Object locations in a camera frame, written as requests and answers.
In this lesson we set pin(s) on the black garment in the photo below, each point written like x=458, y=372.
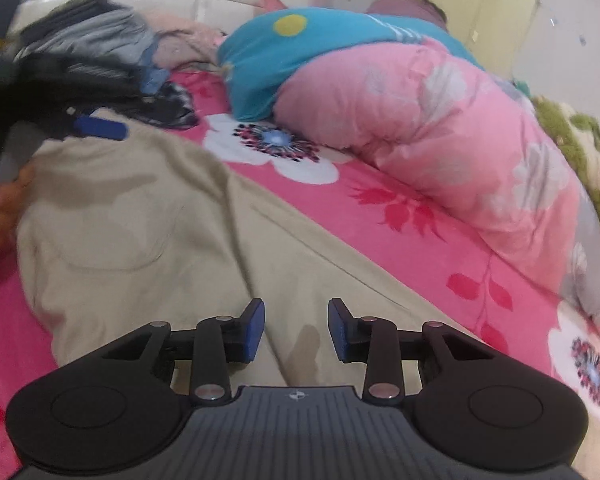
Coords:
x=80, y=5

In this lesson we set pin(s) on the teal plush toy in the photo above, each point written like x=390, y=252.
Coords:
x=522, y=87

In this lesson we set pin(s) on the blue jeans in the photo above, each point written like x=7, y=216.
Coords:
x=155, y=80

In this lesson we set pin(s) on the pink floral bed blanket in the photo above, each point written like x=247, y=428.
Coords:
x=380, y=220

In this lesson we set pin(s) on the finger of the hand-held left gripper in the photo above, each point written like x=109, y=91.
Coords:
x=100, y=127

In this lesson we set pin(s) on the grey garment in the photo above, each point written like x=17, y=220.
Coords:
x=105, y=35

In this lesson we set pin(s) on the pale pink floral garment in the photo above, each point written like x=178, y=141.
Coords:
x=185, y=40

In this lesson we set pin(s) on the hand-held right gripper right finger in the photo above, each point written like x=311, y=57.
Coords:
x=339, y=330

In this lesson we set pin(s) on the pale yellow wardrobe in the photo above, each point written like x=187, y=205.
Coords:
x=480, y=5

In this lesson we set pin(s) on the plaid shirt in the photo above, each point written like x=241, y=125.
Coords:
x=175, y=107

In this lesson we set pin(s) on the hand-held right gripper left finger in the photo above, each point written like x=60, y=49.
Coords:
x=254, y=330

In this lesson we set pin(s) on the beige pants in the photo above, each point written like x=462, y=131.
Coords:
x=155, y=220

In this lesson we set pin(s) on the pink and white headboard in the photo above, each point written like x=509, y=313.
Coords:
x=205, y=15

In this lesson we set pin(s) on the pink and blue floral quilt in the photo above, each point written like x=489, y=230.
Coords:
x=430, y=125

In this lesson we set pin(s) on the person's left hand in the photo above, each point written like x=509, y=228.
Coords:
x=0, y=210

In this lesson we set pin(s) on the green and cream fleece blanket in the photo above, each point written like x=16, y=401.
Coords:
x=580, y=130

